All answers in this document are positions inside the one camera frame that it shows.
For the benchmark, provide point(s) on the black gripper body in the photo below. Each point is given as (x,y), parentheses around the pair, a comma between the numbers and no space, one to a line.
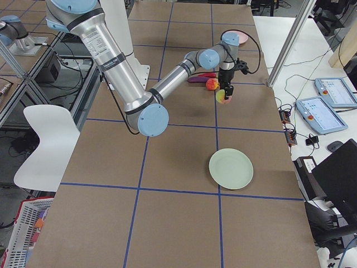
(225,77)

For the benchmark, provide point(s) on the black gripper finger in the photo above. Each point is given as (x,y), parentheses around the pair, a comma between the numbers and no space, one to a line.
(228,92)

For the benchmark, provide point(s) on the yellow pink peach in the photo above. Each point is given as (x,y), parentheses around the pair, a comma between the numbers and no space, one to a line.
(221,97)

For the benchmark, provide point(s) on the red pomegranate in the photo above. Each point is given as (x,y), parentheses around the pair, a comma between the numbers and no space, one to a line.
(212,84)

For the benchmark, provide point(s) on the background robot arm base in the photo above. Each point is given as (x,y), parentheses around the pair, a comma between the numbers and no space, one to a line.
(19,41)

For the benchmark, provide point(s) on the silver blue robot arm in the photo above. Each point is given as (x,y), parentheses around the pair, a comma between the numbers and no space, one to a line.
(103,27)

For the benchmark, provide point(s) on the red chili pepper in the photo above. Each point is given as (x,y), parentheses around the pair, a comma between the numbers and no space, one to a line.
(208,75)

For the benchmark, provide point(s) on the purple eggplant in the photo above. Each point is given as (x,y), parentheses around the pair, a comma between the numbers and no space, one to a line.
(198,79)

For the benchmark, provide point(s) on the pink round plate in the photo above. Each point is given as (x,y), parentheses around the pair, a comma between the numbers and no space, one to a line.
(242,36)

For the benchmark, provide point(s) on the orange terminal block strip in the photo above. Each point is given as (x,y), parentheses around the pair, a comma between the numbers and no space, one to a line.
(288,127)

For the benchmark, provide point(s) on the light green round plate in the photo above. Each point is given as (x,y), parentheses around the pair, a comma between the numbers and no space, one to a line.
(231,169)

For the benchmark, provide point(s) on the near blue teach pendant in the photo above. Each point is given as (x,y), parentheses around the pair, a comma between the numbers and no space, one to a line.
(320,116)

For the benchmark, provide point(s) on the blue teach pendant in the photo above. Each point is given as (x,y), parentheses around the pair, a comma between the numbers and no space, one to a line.
(336,92)
(320,116)

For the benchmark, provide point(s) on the far blue teach pendant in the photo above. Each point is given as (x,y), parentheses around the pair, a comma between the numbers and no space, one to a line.
(336,92)

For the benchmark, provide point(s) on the black computer mouse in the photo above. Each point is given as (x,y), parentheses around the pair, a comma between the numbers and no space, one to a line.
(332,147)

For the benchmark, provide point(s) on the black office chair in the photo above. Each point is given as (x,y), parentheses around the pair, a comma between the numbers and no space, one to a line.
(325,13)

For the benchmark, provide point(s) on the black laptop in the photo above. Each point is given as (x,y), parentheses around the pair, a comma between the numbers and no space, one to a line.
(336,175)

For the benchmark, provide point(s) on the white plastic chair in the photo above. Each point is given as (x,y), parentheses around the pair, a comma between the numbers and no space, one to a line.
(58,134)

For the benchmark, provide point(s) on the black box under table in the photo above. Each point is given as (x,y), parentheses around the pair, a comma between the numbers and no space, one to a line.
(49,71)

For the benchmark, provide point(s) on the white red plastic basket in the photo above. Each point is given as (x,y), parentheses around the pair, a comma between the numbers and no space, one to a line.
(26,230)

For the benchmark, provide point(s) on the aluminium frame post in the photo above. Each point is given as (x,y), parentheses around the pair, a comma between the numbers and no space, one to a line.
(292,36)

